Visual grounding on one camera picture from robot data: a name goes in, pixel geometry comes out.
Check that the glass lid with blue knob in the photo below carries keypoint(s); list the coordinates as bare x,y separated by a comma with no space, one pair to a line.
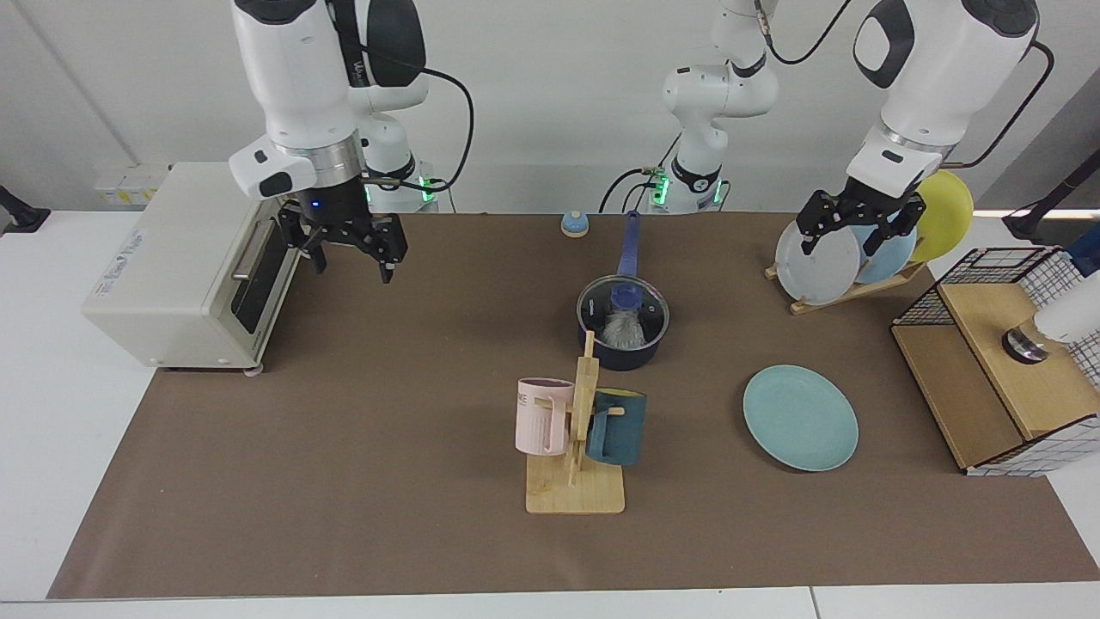
625,297

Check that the white vermicelli bundle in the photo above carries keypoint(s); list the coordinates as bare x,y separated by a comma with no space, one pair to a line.
620,329

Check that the light blue plate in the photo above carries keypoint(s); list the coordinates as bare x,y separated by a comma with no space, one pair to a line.
889,258

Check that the yellow plate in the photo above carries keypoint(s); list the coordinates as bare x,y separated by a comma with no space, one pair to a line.
945,215

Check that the grey plate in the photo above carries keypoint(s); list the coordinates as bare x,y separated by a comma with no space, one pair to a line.
816,271

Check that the wooden plate rack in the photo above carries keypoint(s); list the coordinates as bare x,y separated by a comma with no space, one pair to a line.
799,307

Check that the green plate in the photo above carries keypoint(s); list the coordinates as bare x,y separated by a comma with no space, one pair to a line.
799,417

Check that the black clamp stand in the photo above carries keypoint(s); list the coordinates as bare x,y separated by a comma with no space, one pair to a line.
1031,222
21,215

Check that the pale toaster oven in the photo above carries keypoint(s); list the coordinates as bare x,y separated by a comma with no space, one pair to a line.
172,275

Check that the brown table cloth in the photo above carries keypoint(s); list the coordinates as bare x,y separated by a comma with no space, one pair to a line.
344,473

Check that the pink cup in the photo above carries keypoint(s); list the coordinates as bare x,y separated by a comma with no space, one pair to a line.
541,421

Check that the dark teal cup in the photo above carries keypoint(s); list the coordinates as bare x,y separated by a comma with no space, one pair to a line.
614,438

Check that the wooden cup stand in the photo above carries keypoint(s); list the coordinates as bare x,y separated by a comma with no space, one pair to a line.
571,494

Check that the white wall socket box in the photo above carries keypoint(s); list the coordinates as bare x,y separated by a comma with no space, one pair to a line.
129,187

